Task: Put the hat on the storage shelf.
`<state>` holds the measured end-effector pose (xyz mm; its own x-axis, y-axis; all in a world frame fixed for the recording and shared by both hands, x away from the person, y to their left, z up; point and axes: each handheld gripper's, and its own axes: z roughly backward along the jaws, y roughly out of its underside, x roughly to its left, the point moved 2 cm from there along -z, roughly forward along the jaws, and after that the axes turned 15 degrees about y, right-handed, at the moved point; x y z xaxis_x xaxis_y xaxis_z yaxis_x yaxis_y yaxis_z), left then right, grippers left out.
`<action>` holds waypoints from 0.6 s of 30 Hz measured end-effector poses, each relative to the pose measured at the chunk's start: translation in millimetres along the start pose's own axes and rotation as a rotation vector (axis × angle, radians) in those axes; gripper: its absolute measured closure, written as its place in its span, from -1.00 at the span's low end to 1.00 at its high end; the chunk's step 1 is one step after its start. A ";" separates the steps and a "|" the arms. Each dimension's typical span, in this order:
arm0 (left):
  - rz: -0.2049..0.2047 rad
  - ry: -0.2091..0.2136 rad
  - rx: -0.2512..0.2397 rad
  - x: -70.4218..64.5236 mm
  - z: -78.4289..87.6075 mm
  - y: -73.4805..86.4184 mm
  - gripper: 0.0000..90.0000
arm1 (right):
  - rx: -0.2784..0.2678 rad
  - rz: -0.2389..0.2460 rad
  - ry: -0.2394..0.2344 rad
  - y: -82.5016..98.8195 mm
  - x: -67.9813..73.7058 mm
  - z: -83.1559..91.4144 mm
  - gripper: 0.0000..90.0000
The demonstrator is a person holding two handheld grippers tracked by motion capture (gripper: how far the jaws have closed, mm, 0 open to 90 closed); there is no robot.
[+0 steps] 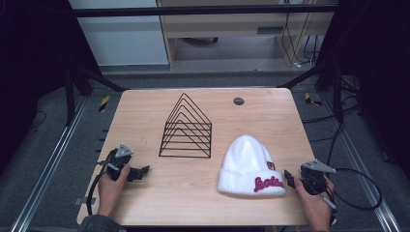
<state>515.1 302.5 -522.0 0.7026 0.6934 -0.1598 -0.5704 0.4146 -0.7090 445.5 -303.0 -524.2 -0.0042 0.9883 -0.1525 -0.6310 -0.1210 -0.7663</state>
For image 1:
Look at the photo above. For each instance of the person's right hand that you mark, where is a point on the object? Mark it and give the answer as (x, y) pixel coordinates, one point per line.
(317, 209)

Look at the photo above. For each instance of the person's left hand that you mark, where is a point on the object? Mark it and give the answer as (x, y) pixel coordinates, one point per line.
(109, 193)

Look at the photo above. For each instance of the yellow black tape strip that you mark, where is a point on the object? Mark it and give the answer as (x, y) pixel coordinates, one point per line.
(103, 103)
(312, 100)

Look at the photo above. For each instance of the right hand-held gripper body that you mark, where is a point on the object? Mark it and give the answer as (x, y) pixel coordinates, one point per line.
(314, 180)

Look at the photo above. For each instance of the metal floor rail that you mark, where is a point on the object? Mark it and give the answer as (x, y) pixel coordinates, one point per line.
(48, 164)
(361, 161)

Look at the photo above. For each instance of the grey round table grommet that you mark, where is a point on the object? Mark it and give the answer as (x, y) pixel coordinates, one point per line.
(238, 101)

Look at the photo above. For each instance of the white cabinet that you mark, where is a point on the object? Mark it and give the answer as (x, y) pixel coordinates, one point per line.
(119, 38)

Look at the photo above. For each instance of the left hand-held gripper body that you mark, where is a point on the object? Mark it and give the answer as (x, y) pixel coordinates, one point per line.
(120, 158)

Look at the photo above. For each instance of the dark curtain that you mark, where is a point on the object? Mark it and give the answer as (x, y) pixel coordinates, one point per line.
(377, 64)
(32, 64)

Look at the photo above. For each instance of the black horizontal frame bar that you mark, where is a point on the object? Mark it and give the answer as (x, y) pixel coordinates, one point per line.
(193, 11)

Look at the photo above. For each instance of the white knitted beanie hat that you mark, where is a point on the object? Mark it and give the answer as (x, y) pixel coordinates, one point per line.
(246, 164)

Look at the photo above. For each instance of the black frame strut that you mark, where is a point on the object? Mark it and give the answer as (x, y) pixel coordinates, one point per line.
(93, 77)
(322, 72)

